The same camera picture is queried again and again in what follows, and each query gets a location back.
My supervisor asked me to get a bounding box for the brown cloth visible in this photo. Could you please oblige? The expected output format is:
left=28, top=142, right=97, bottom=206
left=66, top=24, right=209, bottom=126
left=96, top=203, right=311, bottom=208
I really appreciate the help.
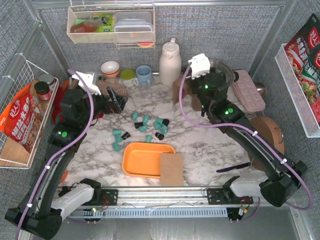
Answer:
left=171, top=74, right=202, bottom=112

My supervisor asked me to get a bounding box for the teal coffee capsule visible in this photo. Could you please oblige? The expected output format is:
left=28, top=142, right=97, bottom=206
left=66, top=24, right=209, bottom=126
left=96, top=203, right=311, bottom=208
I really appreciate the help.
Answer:
left=112, top=142, right=122, bottom=152
left=142, top=115, right=150, bottom=125
left=138, top=125, right=149, bottom=133
left=161, top=125, right=168, bottom=134
left=115, top=135, right=123, bottom=143
left=153, top=117, right=163, bottom=130
left=145, top=134, right=153, bottom=143
left=112, top=129, right=122, bottom=136
left=131, top=111, right=139, bottom=121

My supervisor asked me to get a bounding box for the orange plastic tray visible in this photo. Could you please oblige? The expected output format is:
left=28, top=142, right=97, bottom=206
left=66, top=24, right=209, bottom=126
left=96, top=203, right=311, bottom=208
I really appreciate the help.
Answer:
left=122, top=142, right=176, bottom=179

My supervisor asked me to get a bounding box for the tan scouring pad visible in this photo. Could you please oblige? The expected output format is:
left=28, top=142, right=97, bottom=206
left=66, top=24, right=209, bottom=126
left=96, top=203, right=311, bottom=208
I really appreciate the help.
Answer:
left=160, top=153, right=184, bottom=187

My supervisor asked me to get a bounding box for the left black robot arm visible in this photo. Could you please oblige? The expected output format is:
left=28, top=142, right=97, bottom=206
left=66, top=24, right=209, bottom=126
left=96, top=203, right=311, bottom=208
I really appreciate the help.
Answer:
left=5, top=87, right=128, bottom=240

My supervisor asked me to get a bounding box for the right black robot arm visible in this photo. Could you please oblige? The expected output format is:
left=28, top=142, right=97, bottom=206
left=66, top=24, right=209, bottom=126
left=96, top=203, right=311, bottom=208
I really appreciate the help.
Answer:
left=187, top=72, right=308, bottom=207

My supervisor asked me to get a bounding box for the black coffee capsule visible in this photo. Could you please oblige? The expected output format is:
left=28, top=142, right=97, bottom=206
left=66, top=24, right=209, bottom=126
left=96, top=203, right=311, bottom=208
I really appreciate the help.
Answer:
left=121, top=132, right=131, bottom=140
left=155, top=132, right=165, bottom=141
left=162, top=119, right=170, bottom=126
left=134, top=122, right=144, bottom=129

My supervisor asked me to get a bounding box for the red cloth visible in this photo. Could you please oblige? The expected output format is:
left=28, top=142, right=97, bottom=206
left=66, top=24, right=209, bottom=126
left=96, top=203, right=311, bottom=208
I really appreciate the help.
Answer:
left=51, top=86, right=65, bottom=125

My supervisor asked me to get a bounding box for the steel pot with lid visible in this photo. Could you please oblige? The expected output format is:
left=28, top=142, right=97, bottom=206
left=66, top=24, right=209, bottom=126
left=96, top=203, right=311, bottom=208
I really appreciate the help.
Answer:
left=209, top=59, right=240, bottom=86

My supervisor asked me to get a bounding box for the green lid white cup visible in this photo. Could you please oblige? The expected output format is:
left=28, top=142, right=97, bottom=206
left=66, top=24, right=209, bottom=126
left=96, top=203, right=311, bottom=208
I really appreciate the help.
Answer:
left=120, top=69, right=139, bottom=88

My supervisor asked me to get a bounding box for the striped beige cloth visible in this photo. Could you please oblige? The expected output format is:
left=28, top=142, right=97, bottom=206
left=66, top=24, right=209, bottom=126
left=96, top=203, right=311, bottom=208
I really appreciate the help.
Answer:
left=96, top=80, right=129, bottom=97

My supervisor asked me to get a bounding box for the blue mug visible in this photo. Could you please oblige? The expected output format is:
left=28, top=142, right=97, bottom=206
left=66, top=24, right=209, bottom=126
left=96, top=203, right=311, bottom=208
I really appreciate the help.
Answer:
left=136, top=65, right=153, bottom=87

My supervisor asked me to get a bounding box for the white orange striped bowl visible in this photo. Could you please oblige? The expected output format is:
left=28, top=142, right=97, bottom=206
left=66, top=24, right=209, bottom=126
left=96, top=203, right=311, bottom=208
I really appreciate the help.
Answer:
left=100, top=61, right=120, bottom=78

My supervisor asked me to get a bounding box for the silver lid glass jar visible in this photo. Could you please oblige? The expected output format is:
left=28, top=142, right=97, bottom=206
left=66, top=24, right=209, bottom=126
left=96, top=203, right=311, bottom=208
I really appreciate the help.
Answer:
left=39, top=73, right=55, bottom=86

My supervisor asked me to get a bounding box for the pink egg tray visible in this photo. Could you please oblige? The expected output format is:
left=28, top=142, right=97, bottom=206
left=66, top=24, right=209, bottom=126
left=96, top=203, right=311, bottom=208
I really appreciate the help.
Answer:
left=231, top=69, right=266, bottom=113

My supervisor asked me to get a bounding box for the white thermos jug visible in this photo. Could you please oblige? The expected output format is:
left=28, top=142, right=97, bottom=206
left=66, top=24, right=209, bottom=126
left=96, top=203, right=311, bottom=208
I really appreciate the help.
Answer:
left=159, top=38, right=182, bottom=87

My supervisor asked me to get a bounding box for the red snack bag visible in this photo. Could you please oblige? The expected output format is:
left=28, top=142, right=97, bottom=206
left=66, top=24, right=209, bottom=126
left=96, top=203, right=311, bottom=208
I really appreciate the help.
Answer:
left=0, top=84, right=42, bottom=153

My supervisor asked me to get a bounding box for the orange cup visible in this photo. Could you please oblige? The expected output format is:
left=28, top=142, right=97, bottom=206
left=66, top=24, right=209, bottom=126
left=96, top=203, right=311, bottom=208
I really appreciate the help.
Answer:
left=59, top=170, right=68, bottom=183

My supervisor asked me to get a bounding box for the round wooden board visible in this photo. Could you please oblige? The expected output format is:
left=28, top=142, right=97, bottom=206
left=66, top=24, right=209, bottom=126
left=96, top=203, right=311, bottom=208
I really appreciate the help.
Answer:
left=249, top=116, right=286, bottom=172

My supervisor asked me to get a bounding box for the clear plastic food container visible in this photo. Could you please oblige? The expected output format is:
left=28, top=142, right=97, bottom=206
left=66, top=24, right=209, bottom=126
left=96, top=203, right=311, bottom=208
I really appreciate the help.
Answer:
left=113, top=11, right=154, bottom=43

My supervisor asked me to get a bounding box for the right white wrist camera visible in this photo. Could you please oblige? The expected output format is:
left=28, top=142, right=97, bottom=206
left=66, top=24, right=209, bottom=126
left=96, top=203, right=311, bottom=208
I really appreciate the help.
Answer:
left=188, top=53, right=211, bottom=79

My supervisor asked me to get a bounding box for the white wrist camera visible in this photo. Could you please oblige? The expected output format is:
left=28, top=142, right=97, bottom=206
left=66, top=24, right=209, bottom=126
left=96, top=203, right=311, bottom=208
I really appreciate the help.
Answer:
left=72, top=71, right=102, bottom=96
left=188, top=53, right=211, bottom=79

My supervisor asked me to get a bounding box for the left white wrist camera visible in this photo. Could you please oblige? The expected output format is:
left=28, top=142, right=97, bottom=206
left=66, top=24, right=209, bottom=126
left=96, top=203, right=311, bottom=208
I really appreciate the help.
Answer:
left=72, top=71, right=102, bottom=96

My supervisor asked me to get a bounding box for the white wire wall basket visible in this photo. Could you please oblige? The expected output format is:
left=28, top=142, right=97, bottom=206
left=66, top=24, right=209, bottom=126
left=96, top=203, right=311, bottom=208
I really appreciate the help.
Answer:
left=0, top=53, right=60, bottom=169

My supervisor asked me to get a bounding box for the cream wall shelf basket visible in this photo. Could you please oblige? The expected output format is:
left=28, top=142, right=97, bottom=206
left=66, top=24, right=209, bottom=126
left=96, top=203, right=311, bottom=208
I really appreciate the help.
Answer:
left=66, top=3, right=156, bottom=48

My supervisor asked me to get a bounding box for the purple handled knife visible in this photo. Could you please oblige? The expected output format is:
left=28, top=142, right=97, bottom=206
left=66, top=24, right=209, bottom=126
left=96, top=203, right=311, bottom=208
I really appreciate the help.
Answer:
left=216, top=162, right=250, bottom=173

